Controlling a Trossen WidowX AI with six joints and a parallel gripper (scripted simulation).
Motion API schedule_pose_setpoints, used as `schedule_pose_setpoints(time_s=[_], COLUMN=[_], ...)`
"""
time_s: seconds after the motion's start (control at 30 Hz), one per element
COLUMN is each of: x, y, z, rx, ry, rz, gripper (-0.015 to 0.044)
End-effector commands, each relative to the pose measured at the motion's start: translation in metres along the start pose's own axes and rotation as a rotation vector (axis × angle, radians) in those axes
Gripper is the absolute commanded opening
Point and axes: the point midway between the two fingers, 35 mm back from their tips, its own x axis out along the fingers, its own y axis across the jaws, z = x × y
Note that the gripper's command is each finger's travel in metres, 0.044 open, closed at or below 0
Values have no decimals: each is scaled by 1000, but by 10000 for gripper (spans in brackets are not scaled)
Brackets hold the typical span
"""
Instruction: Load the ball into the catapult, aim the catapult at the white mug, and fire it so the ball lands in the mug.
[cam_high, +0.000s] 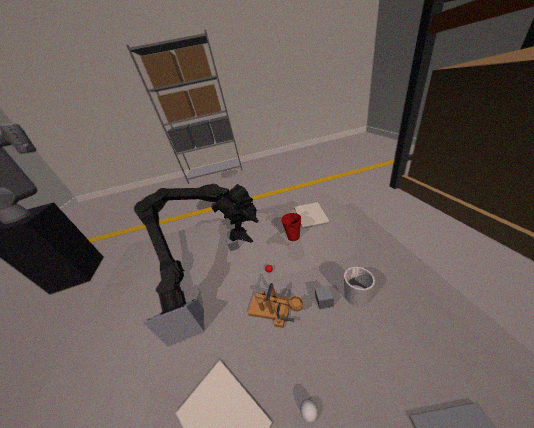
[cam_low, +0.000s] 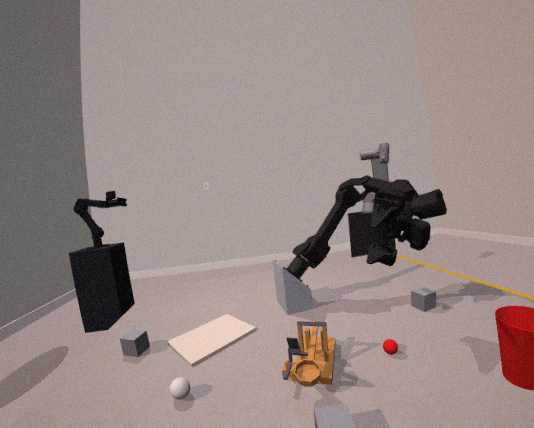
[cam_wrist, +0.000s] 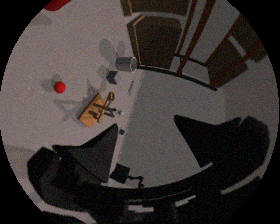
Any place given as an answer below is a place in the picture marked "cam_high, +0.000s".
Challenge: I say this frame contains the beige flat rectangular board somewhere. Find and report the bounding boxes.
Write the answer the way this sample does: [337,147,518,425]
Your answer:
[294,202,330,228]
[176,360,272,428]

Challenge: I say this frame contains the white ball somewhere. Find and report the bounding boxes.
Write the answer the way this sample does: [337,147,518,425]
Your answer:
[300,399,317,423]

